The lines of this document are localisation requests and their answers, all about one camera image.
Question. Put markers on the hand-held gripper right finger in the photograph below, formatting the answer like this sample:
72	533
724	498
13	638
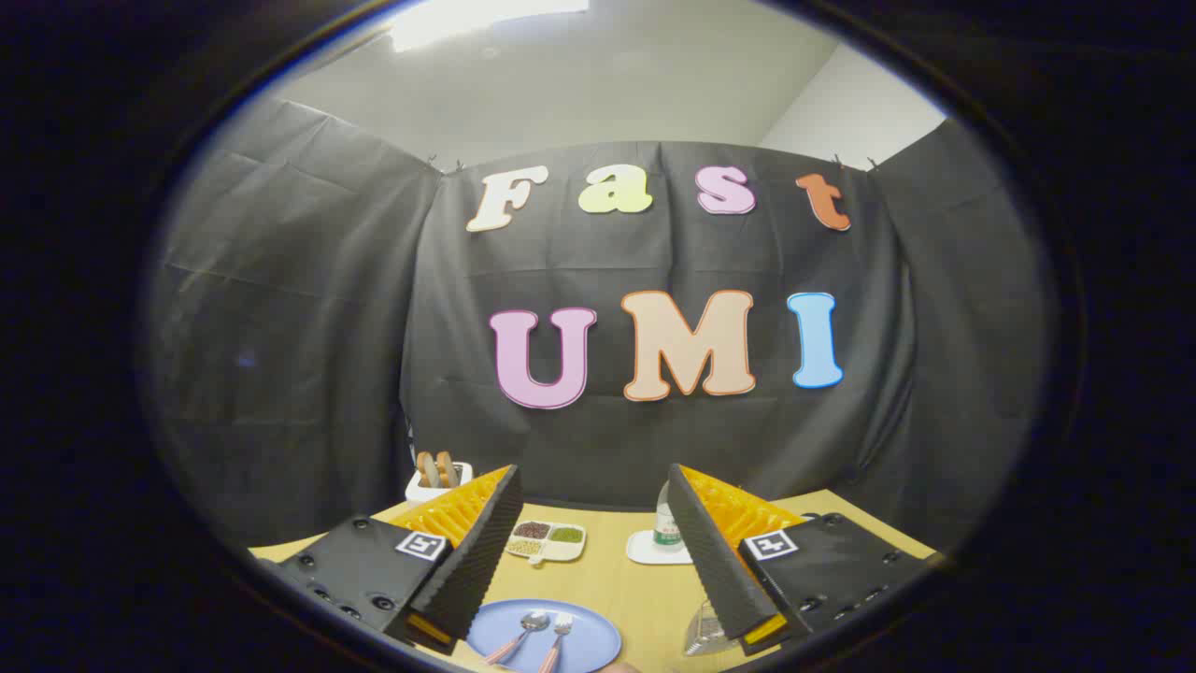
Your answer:
715	561

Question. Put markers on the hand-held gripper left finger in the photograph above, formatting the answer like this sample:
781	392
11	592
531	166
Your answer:
472	561

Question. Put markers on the clear water bottle green cap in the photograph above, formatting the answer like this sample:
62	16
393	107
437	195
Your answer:
665	523

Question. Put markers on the white square coaster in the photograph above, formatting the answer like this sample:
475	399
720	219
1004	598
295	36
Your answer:
645	551

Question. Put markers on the metal cutlery drainer basket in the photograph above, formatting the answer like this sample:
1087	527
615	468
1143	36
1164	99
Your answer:
705	631

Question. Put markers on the white divided dish with beans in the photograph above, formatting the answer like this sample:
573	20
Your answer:
551	551

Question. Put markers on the cream toaster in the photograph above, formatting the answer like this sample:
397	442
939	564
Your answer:
422	491

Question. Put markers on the toast bread slice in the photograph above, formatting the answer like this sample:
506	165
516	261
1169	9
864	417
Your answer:
448	467
427	470

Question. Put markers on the blue plate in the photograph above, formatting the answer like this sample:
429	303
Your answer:
593	640

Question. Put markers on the black backdrop cloth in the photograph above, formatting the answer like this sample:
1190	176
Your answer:
318	327

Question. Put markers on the ceiling light panel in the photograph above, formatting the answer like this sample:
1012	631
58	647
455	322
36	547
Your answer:
467	19

